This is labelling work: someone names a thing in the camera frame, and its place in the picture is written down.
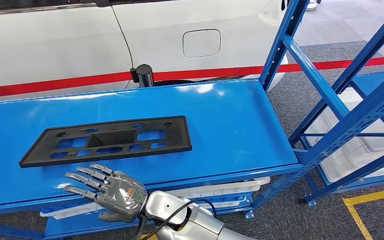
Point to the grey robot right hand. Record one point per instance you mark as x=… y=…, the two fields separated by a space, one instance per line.
x=122 y=195

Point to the black plastic frame part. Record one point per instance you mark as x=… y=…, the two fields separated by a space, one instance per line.
x=172 y=139

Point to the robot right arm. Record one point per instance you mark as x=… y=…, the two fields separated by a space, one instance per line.
x=195 y=225

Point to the blue metal shelf rack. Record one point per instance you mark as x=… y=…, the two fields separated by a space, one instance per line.
x=377 y=43
x=212 y=132

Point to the red barrier belt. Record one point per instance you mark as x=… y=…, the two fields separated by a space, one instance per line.
x=46 y=86

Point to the white car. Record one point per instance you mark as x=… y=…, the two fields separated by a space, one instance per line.
x=62 y=43

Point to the large white plastic bin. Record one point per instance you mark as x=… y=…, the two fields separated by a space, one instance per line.
x=354 y=155

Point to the black stanchion post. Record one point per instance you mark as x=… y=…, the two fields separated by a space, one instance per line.
x=144 y=76

